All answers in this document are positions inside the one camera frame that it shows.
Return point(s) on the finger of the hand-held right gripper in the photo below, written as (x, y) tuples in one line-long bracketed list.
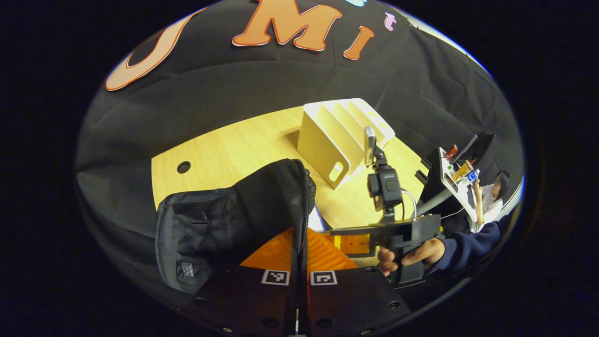
[(351, 242)]

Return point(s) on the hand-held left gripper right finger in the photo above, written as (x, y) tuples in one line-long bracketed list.
[(355, 299)]

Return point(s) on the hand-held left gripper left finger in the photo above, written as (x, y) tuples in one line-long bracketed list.
[(243, 299)]

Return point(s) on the white bookshelf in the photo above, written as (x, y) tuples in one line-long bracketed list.
[(327, 140)]

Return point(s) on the black schoolbag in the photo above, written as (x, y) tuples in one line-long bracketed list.
[(224, 220)]

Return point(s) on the white cluttered desk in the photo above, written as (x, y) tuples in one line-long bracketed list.
[(456, 182)]

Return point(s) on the black monitor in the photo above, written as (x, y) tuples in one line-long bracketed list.
[(477, 147)]

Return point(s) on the black backdrop cloth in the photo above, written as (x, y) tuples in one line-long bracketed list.
[(234, 79)]

